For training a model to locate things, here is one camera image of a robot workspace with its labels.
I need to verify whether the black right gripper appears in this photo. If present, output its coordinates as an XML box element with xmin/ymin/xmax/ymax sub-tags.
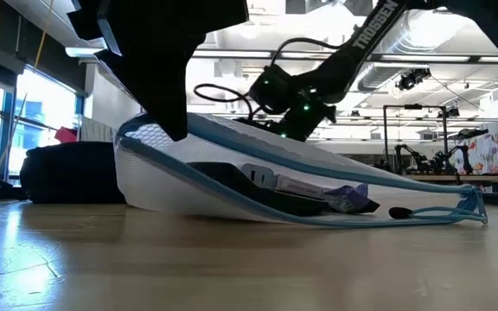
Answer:
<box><xmin>236</xmin><ymin>96</ymin><xmax>337</xmax><ymax>143</ymax></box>

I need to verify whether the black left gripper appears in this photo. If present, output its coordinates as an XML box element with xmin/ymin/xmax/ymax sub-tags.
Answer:
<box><xmin>66</xmin><ymin>0</ymin><xmax>251</xmax><ymax>143</ymax></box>

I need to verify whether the white mesh pouch blue zipper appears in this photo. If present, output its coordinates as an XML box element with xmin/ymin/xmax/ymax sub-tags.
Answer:
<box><xmin>113</xmin><ymin>111</ymin><xmax>490</xmax><ymax>230</ymax></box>

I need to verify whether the navy blue backpack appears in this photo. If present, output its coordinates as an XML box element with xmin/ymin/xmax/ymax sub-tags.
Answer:
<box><xmin>18</xmin><ymin>141</ymin><xmax>128</xmax><ymax>206</ymax></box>

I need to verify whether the white labelled small box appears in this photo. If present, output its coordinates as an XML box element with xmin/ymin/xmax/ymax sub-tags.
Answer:
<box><xmin>274</xmin><ymin>175</ymin><xmax>327</xmax><ymax>200</ymax></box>

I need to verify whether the grey hanging cloth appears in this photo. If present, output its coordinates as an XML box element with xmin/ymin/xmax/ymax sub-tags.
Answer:
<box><xmin>79</xmin><ymin>115</ymin><xmax>118</xmax><ymax>143</ymax></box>

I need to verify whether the purple packet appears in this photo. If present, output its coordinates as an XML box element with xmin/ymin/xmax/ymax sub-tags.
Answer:
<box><xmin>322</xmin><ymin>182</ymin><xmax>370</xmax><ymax>213</ymax></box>

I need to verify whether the white ceiling light fixture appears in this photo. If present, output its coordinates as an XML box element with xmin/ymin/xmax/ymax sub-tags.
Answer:
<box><xmin>64</xmin><ymin>46</ymin><xmax>103</xmax><ymax>60</ymax></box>

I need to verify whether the red background item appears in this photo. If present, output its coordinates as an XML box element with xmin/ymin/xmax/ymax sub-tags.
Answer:
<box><xmin>54</xmin><ymin>125</ymin><xmax>80</xmax><ymax>145</ymax></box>

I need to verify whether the wooden background table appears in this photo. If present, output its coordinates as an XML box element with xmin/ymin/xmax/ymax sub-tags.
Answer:
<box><xmin>404</xmin><ymin>174</ymin><xmax>498</xmax><ymax>183</ymax></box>

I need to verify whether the floral patterned cloth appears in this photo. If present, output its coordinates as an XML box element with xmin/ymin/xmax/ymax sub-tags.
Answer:
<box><xmin>453</xmin><ymin>131</ymin><xmax>498</xmax><ymax>176</ymax></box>

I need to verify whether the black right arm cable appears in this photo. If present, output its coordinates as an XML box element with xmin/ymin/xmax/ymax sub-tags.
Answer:
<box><xmin>192</xmin><ymin>37</ymin><xmax>341</xmax><ymax>120</ymax></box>

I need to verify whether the black ceiling camera rig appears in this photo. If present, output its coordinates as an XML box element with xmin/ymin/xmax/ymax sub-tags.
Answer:
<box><xmin>395</xmin><ymin>67</ymin><xmax>432</xmax><ymax>92</ymax></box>

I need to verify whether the yellow hanging cable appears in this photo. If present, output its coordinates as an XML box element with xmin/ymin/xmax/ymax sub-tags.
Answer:
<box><xmin>32</xmin><ymin>0</ymin><xmax>55</xmax><ymax>70</ymax></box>

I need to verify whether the black metal stand frame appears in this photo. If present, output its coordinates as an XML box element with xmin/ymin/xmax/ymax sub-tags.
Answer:
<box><xmin>381</xmin><ymin>105</ymin><xmax>451</xmax><ymax>176</ymax></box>

